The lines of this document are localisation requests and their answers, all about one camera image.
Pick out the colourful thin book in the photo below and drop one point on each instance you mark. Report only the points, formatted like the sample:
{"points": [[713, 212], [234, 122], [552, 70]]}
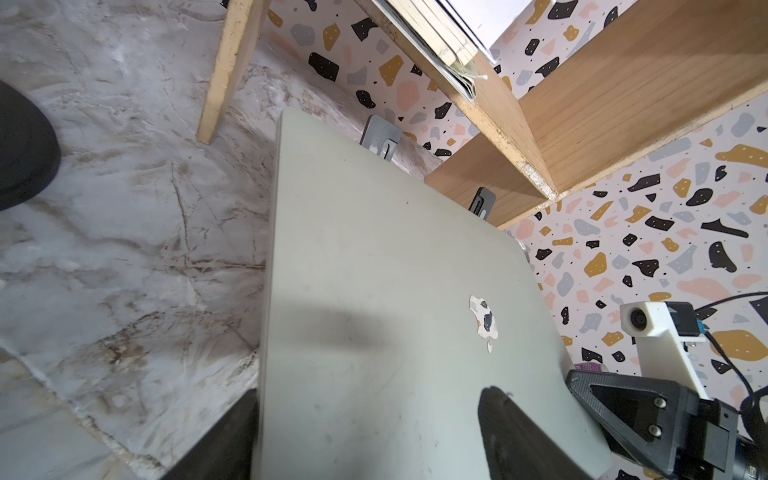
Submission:
{"points": [[443, 37]]}

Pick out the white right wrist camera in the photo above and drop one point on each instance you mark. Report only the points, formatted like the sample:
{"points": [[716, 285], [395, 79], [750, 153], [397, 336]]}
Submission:
{"points": [[661, 331]]}

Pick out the microphone on black stand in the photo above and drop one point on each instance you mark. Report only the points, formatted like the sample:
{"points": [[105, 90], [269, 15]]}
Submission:
{"points": [[30, 151]]}

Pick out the purple soda can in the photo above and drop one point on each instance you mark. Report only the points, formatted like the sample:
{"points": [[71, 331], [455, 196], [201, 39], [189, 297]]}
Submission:
{"points": [[594, 367]]}

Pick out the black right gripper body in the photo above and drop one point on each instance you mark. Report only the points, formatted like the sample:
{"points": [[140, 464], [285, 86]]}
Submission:
{"points": [[733, 442]]}

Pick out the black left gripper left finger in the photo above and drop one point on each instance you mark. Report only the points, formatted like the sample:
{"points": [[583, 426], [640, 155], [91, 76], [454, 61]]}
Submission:
{"points": [[225, 451]]}

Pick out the wooden shelf unit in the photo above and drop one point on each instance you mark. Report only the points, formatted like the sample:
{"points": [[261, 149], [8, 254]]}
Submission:
{"points": [[572, 92]]}

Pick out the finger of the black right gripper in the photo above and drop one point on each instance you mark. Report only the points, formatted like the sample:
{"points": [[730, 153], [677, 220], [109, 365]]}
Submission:
{"points": [[660, 424]]}

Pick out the silver laptop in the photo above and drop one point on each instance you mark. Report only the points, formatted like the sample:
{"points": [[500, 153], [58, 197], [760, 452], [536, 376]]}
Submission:
{"points": [[381, 329]]}

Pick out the white book with black text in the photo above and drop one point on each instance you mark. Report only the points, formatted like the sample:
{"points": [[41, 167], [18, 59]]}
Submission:
{"points": [[487, 20]]}

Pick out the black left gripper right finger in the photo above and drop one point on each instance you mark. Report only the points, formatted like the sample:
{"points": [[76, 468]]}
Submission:
{"points": [[515, 447]]}

